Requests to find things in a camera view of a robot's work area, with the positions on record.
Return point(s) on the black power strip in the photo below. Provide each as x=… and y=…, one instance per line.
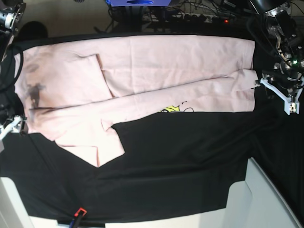
x=181, y=17

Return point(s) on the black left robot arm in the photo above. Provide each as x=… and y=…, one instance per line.
x=273, y=28

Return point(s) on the red blue tool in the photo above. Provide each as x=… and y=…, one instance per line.
x=78, y=216

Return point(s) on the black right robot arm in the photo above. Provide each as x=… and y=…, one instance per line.
x=11, y=13

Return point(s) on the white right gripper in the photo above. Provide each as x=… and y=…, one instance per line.
x=15, y=124

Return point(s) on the pale pink T-shirt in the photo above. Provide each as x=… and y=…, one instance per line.
x=73, y=93

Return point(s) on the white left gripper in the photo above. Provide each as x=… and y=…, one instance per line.
x=287, y=89

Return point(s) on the black table cloth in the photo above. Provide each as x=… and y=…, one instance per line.
x=174, y=165

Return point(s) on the blue plastic base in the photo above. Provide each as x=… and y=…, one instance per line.
x=162, y=3

